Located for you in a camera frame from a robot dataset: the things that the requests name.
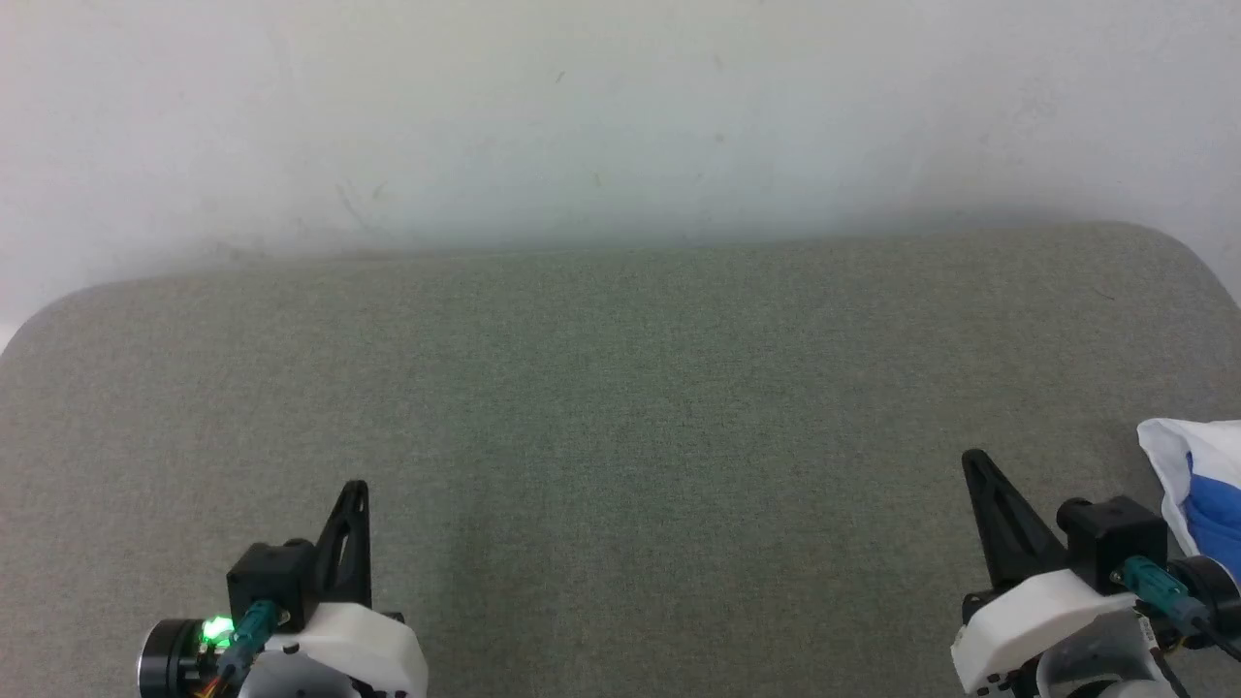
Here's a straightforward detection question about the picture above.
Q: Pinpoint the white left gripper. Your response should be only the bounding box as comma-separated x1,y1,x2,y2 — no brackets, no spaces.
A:
136,480,430,698

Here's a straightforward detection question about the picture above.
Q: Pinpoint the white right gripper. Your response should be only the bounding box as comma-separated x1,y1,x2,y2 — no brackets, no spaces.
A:
949,449,1241,698

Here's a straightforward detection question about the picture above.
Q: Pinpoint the blue and white garment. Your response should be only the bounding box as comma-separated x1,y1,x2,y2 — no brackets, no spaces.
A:
1136,418,1241,583

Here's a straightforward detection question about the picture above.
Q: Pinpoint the grey fabric sofa cushion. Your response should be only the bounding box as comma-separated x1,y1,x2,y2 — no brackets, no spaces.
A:
0,223,1241,698

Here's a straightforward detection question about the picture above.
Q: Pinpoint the left teal-plug black cable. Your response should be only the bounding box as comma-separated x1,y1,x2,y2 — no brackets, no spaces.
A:
208,599,284,698

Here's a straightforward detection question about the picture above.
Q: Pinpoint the teal-plug black cable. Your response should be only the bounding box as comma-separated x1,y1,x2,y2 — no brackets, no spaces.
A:
208,599,284,698
1113,556,1241,662

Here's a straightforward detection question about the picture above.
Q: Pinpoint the right teal-plug black cable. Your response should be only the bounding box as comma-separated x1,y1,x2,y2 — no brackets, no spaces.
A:
1113,556,1241,662

